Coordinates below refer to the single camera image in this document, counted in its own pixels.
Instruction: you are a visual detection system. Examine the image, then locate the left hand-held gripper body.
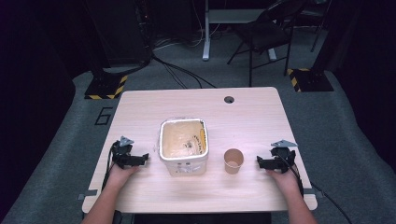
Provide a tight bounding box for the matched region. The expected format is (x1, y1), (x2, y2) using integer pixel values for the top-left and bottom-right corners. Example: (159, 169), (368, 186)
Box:
(111, 135), (135, 170)

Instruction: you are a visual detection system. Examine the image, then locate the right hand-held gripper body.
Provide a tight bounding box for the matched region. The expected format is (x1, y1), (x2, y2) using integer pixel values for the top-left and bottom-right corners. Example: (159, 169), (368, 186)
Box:
(270, 139), (299, 175)

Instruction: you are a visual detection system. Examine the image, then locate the brown paper cup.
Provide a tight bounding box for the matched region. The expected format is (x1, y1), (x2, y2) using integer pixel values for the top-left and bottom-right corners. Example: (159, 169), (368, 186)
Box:
(223, 147), (245, 175)

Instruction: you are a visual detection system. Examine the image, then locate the white square plastic bucket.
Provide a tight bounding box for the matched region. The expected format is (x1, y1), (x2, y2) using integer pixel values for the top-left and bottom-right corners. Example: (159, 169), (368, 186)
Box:
(158, 117), (210, 177)

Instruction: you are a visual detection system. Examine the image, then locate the person's right hand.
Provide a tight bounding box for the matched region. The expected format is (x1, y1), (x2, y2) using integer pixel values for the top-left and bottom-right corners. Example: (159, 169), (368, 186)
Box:
(266, 167), (302, 198)

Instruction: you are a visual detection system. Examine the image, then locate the person's left hand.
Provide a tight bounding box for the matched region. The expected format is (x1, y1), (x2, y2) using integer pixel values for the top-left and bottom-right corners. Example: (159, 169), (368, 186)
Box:
(106, 162), (140, 189)

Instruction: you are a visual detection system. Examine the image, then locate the grey tape strip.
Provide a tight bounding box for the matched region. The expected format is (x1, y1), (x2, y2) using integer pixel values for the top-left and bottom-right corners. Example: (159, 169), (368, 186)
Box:
(77, 189), (99, 202)
(303, 188), (326, 199)

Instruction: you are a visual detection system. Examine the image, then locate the black yellow-striped stand base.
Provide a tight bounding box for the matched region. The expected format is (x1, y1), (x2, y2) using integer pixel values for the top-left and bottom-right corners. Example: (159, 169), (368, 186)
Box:
(83, 74), (129, 101)
(286, 67), (334, 93)

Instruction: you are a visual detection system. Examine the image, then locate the black cabinet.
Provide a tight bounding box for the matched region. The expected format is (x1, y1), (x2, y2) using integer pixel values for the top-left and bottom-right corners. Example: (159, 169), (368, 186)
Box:
(83, 0), (153, 68)

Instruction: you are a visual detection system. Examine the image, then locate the black folding chair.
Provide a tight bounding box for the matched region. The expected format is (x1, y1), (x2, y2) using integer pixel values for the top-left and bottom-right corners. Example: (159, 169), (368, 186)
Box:
(226, 0), (307, 88)

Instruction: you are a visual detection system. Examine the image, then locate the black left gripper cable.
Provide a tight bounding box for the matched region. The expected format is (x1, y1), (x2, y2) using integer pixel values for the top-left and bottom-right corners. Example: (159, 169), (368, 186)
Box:
(100, 140), (120, 191)

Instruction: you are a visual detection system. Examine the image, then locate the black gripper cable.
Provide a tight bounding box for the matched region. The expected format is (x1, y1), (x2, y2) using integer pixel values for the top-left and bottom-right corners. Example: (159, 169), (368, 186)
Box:
(275, 152), (353, 224)
(100, 140), (120, 191)

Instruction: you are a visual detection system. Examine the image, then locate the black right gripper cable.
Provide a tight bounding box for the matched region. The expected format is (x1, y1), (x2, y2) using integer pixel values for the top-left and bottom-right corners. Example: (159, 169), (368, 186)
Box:
(275, 152), (353, 224)

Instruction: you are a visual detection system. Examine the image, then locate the black floor cable bundle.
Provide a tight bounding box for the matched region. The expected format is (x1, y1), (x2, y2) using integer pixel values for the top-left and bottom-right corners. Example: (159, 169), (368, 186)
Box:
(150, 36), (218, 90)

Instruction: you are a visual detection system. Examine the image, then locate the white desk frame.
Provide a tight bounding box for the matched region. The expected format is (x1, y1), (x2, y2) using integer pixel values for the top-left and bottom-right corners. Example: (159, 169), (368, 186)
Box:
(201, 0), (278, 62)

